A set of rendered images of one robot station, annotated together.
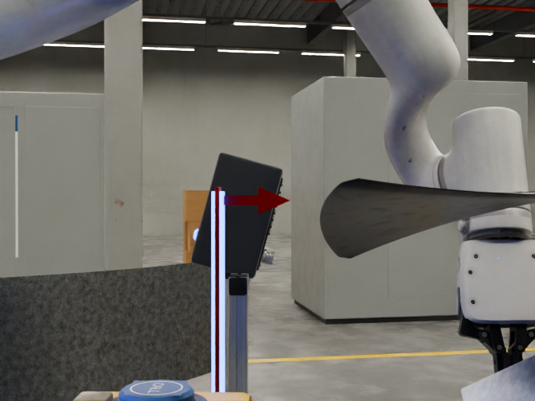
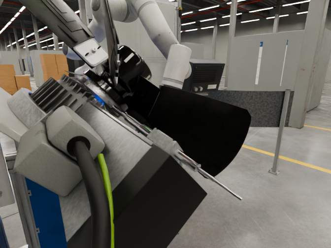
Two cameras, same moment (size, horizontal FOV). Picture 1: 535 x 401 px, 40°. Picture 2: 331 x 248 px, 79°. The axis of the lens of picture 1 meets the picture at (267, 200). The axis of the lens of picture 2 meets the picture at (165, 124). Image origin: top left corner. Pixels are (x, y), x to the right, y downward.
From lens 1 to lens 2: 1.04 m
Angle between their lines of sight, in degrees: 59
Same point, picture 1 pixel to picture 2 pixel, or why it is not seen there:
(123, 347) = not seen: hidden behind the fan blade
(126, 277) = (242, 93)
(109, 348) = not seen: hidden behind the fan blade
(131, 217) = (306, 75)
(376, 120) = not seen: outside the picture
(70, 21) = (97, 36)
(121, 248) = (300, 85)
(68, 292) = (223, 95)
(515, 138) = (175, 54)
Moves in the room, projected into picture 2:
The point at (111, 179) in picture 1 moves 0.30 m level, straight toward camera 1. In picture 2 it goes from (301, 61) to (297, 61)
